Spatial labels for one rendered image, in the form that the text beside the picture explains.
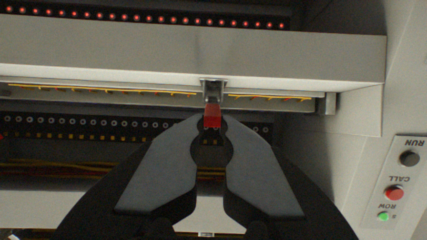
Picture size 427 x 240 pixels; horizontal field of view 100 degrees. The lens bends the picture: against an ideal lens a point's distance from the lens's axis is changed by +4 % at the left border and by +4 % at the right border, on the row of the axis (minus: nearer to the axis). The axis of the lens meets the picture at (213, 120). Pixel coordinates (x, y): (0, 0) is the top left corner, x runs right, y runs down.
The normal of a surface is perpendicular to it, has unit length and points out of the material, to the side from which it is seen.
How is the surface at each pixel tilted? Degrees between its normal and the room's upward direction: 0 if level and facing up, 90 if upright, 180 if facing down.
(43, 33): 108
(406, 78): 90
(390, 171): 90
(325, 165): 90
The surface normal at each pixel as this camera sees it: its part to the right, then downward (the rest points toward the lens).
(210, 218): 0.02, 0.00
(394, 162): 0.00, 0.30
